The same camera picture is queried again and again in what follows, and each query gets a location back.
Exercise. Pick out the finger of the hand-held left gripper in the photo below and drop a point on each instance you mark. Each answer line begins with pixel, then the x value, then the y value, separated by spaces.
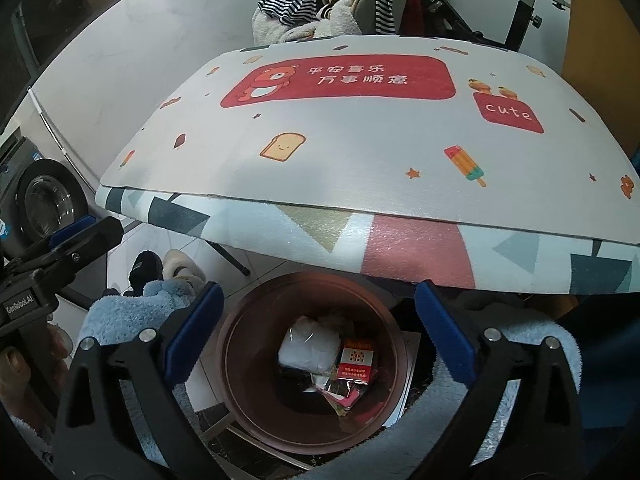
pixel 70 229
pixel 95 240

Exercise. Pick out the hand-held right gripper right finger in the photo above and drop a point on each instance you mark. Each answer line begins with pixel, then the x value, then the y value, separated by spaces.
pixel 442 330

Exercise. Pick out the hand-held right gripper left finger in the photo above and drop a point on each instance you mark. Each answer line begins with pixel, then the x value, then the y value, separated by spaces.
pixel 197 320

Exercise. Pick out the brown plastic bin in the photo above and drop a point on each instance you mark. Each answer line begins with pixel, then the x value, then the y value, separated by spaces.
pixel 250 360

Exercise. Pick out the red cigarette box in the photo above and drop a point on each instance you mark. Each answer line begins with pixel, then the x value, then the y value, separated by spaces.
pixel 355 360

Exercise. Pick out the white plastic bundle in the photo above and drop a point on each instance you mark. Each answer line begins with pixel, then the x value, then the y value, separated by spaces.
pixel 310 345

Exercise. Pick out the black cloth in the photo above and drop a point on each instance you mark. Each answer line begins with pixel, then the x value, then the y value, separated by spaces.
pixel 295 390

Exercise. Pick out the person's left hand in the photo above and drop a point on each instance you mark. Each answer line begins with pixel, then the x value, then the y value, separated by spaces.
pixel 20 367

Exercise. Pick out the grey washing machine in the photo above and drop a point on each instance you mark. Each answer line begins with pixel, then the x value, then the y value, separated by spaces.
pixel 50 200

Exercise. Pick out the white paper sheet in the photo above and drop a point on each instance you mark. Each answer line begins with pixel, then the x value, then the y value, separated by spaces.
pixel 407 360

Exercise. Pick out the beige fuzzy slipper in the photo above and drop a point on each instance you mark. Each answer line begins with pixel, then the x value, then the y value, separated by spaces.
pixel 182 265

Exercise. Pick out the black footwear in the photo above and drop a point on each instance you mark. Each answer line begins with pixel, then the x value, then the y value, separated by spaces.
pixel 145 267

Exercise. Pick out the metal table leg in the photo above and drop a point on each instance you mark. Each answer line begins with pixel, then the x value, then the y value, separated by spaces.
pixel 230 259

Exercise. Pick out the printed table mat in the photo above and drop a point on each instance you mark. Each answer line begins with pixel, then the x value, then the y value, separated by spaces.
pixel 350 150

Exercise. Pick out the dark glass window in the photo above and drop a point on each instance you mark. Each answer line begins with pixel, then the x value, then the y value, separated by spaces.
pixel 60 20

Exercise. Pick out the white fluffy blanket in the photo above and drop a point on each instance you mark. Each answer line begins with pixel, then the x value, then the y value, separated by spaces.
pixel 270 30

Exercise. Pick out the black exercise bike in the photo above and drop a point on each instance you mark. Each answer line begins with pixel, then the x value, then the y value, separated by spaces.
pixel 525 15

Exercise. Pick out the red garment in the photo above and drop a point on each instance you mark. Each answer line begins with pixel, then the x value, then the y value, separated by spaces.
pixel 412 5

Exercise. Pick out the beige chair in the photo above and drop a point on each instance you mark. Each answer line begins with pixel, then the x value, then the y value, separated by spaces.
pixel 365 5

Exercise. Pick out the orange wooden panel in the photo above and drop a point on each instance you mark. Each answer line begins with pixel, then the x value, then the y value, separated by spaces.
pixel 610 35

